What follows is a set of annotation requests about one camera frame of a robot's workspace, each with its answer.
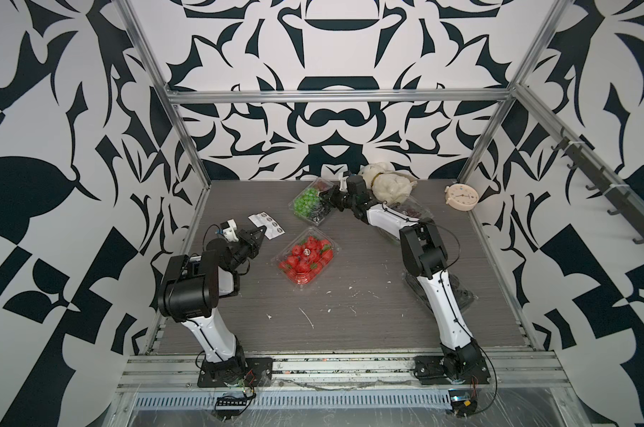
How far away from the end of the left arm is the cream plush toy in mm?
492

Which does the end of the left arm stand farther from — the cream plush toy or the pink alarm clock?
the pink alarm clock

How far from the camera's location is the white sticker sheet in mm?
926

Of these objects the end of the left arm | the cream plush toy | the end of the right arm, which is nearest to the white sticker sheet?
the end of the left arm

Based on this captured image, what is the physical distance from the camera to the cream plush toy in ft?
3.51

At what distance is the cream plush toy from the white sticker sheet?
1.35 ft
